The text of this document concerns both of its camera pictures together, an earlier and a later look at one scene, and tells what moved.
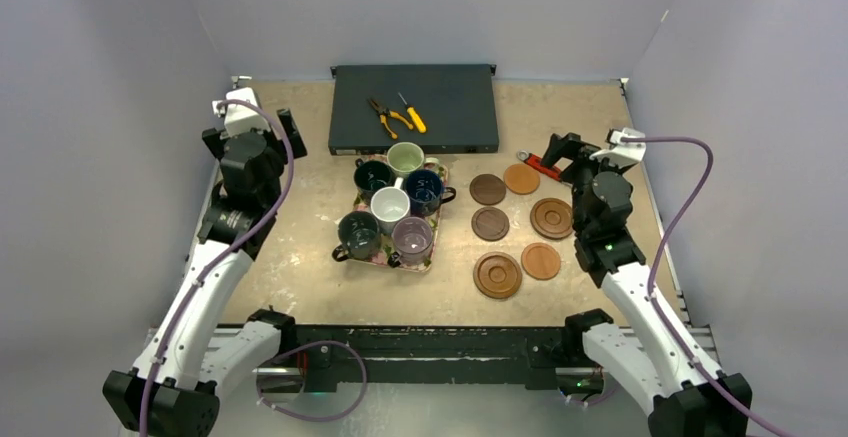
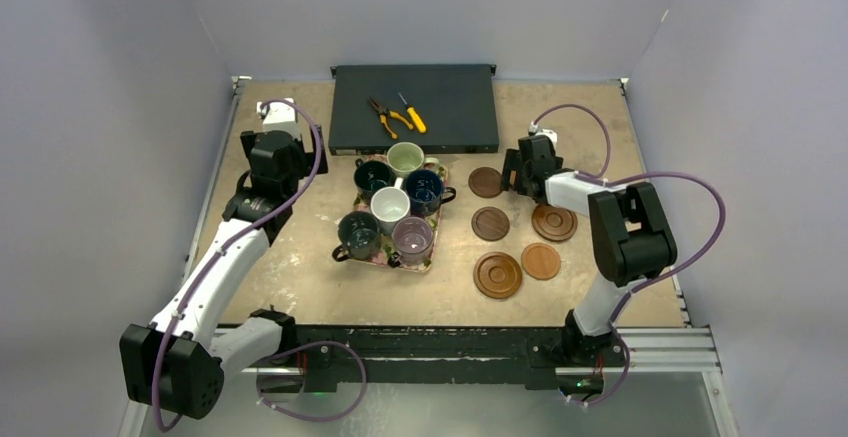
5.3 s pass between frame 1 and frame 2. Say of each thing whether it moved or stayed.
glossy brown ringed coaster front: stayed
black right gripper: moved
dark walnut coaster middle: stayed
